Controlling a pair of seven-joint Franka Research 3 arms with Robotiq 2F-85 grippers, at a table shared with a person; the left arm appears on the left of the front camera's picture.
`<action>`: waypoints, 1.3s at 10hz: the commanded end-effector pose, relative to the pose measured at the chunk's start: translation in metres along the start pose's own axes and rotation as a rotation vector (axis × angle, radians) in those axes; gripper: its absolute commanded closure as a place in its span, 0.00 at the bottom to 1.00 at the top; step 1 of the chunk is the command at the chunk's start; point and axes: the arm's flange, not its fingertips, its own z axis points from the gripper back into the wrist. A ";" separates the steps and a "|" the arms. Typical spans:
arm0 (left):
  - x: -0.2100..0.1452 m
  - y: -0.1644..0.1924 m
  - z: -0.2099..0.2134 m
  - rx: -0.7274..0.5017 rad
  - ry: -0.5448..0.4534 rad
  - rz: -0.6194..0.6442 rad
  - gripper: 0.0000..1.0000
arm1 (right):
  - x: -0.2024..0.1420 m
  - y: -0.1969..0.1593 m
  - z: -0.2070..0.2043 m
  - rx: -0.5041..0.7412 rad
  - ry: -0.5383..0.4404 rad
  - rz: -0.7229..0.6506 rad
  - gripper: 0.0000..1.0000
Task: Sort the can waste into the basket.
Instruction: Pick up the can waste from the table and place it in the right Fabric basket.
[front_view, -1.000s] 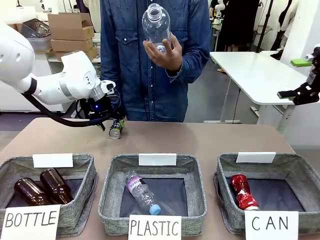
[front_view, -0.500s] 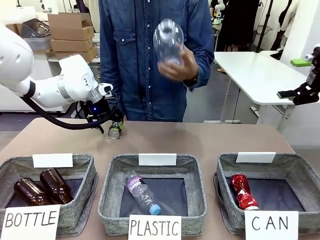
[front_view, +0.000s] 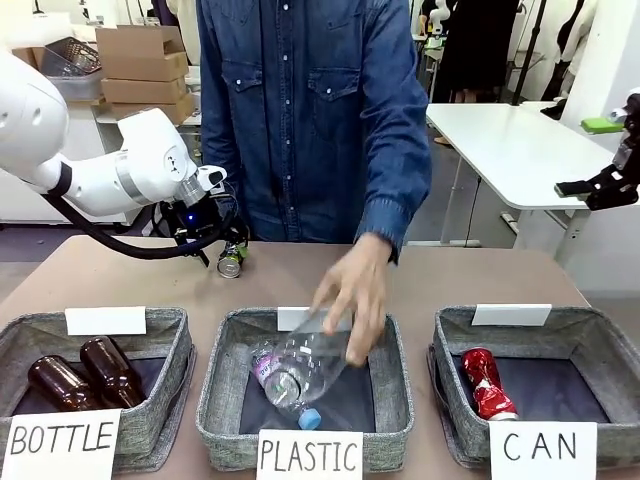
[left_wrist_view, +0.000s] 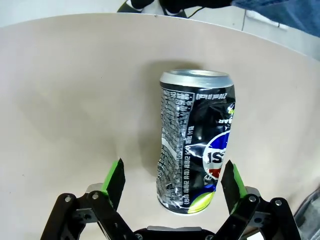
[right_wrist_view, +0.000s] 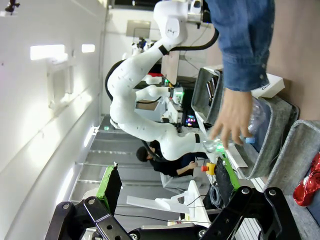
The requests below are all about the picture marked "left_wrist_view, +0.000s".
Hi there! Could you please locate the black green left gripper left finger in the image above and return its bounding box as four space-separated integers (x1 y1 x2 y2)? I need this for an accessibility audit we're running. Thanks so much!
39 157 136 240

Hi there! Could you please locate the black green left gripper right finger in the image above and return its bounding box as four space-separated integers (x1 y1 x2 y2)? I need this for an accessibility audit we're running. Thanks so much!
211 160 302 240

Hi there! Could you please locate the crushed black Pepsi can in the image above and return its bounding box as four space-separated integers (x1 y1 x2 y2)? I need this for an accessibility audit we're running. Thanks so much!
155 69 237 216

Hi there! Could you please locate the grey fabric basket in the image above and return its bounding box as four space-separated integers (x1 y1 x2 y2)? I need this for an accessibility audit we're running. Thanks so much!
292 184 320 240

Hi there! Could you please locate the blue jeans leg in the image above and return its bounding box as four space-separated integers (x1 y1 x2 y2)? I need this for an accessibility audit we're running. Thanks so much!
231 0 320 38

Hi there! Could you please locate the black bag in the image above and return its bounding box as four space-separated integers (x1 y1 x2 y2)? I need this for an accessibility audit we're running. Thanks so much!
117 0 232 19

